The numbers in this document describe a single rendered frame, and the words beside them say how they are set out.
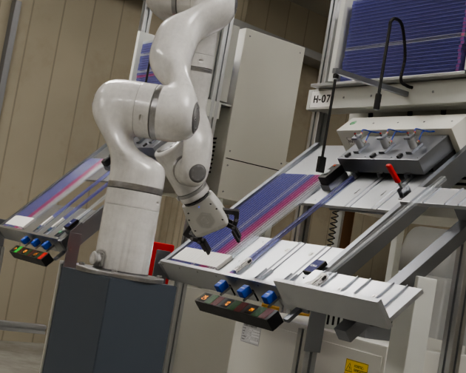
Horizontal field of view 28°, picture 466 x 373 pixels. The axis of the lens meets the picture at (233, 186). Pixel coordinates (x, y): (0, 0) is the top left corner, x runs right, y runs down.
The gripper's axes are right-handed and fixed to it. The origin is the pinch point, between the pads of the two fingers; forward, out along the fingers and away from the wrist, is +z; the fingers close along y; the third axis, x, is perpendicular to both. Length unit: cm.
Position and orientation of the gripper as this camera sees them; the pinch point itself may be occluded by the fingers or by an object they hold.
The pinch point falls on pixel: (223, 243)
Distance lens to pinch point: 252.1
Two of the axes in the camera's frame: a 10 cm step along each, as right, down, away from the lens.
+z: 4.5, 8.2, 3.4
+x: 1.0, -4.3, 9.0
